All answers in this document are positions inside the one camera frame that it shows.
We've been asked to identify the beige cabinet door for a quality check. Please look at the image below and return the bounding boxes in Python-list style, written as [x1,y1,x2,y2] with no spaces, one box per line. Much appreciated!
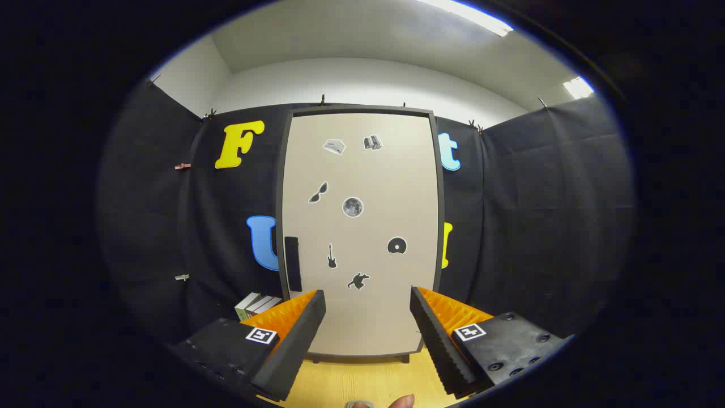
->
[282,112,440,358]

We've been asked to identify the green book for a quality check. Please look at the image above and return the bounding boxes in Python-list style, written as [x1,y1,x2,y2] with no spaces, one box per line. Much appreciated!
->
[235,292,262,322]

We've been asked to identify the long ceiling light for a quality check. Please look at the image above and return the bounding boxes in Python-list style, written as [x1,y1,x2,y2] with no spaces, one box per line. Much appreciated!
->
[416,0,514,37]

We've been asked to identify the small ceiling light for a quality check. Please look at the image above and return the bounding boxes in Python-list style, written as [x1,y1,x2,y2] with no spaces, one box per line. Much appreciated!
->
[562,76,594,100]

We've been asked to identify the black door handle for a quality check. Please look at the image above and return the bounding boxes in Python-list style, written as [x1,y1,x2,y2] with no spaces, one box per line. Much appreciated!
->
[284,236,302,292]

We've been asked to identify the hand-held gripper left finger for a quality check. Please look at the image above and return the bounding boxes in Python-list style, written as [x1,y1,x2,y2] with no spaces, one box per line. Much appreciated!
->
[167,290,327,403]

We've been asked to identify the black backdrop cloth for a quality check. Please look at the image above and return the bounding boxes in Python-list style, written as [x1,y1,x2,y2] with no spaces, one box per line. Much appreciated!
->
[99,79,638,352]

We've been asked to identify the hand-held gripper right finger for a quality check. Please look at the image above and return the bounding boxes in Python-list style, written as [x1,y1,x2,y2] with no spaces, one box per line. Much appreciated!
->
[410,286,574,399]

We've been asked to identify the dark grey cabinet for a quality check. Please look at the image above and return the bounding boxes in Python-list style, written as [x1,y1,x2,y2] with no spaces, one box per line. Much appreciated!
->
[276,105,445,363]

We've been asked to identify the thin brown book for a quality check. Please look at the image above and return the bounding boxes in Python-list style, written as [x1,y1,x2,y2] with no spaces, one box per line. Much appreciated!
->
[245,295,274,318]

